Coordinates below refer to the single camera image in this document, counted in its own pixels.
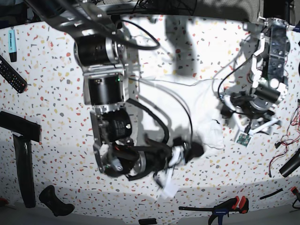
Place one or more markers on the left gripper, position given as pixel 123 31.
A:
pixel 239 109

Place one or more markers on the black cylinder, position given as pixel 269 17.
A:
pixel 291 165

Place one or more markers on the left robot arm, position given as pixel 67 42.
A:
pixel 269 84

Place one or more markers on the long black tube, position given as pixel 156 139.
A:
pixel 23 158

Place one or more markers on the black orange bar clamp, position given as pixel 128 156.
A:
pixel 219 211

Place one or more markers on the black TV remote control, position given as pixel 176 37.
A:
pixel 11 76

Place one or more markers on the short black rod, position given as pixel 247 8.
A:
pixel 271 194

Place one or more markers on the white T-shirt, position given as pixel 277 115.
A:
pixel 190 108

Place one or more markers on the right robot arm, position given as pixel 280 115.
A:
pixel 100 50

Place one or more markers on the small black rectangular device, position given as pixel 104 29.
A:
pixel 147 221

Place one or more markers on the terrazzo patterned tablecloth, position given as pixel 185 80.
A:
pixel 192 47

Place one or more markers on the black tape strip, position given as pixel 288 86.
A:
pixel 20 125

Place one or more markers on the blue highlighter marker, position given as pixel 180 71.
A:
pixel 12 46

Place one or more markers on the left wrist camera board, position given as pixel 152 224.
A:
pixel 243 139

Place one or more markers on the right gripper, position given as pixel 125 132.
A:
pixel 161 157

